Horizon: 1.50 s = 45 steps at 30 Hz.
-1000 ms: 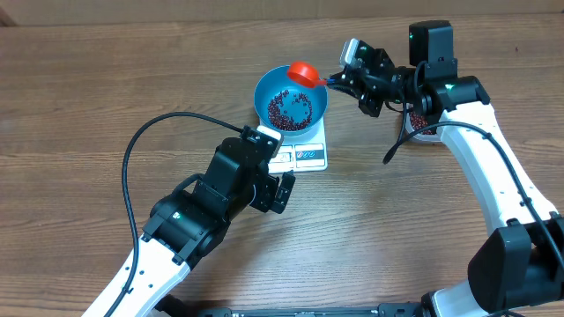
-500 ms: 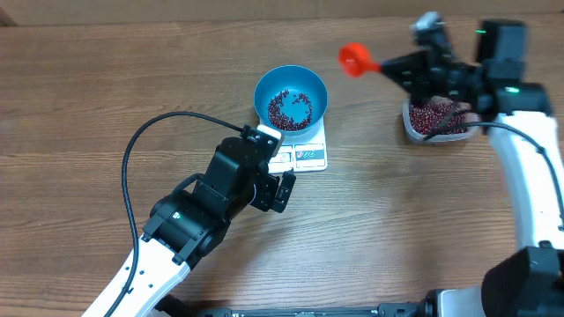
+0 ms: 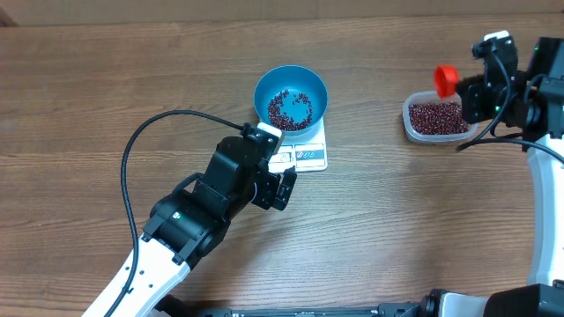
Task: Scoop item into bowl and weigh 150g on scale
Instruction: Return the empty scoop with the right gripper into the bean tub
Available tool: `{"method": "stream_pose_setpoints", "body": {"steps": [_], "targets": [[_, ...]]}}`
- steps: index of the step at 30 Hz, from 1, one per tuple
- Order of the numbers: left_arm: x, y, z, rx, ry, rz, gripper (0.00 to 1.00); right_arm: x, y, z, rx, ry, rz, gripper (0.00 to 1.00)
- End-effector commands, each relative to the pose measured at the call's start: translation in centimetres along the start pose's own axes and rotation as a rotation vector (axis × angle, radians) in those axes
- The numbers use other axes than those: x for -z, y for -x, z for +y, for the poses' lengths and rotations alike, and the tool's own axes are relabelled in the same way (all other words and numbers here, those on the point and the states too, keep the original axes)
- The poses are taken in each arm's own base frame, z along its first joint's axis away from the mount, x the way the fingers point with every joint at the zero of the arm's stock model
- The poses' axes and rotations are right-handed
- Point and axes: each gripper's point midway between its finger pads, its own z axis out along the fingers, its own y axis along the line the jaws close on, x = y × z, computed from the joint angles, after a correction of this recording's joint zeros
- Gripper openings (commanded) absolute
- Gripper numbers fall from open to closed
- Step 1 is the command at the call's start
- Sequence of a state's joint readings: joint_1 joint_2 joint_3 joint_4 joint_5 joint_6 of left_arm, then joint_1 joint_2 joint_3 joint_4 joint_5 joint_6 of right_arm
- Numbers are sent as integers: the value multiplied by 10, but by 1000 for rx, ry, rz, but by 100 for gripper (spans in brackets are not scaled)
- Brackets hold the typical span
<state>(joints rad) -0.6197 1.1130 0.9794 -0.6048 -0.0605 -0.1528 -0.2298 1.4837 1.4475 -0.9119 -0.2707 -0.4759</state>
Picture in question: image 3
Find red measuring scoop blue handle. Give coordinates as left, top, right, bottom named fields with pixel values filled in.
left=434, top=65, right=459, bottom=99

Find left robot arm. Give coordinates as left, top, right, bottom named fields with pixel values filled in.
left=85, top=122, right=297, bottom=316

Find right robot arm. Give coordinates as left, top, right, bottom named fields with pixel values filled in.
left=407, top=31, right=563, bottom=317

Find white digital kitchen scale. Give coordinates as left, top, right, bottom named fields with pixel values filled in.
left=269, top=117, right=328, bottom=173

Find red beans in bowl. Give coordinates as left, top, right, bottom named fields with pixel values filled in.
left=267, top=90, right=313, bottom=131

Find blue plastic bowl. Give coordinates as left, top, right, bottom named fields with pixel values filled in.
left=254, top=65, right=329, bottom=130

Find red adzuki beans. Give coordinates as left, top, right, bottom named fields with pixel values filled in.
left=408, top=101, right=470, bottom=135

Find clear plastic food container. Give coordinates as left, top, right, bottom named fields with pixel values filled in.
left=402, top=91, right=479, bottom=144

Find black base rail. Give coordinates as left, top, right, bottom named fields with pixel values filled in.
left=155, top=295, right=439, bottom=317

